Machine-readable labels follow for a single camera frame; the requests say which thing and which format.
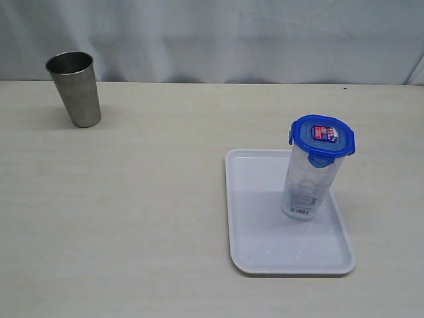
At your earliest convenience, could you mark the clear plastic container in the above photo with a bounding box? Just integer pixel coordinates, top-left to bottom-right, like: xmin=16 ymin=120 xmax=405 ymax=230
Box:
xmin=281 ymin=145 xmax=344 ymax=221

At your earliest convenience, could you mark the white backdrop curtain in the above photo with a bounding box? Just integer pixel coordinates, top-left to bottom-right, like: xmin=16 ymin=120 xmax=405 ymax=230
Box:
xmin=1 ymin=1 xmax=423 ymax=85

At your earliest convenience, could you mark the blue container lid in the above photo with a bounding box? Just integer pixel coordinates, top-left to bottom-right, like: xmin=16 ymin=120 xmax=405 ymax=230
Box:
xmin=289 ymin=115 xmax=356 ymax=168

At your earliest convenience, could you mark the white plastic tray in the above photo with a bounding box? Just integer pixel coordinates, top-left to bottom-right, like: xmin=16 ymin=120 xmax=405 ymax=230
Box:
xmin=225 ymin=148 xmax=356 ymax=277

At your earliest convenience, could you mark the stainless steel cup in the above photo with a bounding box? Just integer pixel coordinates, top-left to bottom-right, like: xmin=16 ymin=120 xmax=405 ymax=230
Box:
xmin=45 ymin=51 xmax=101 ymax=128

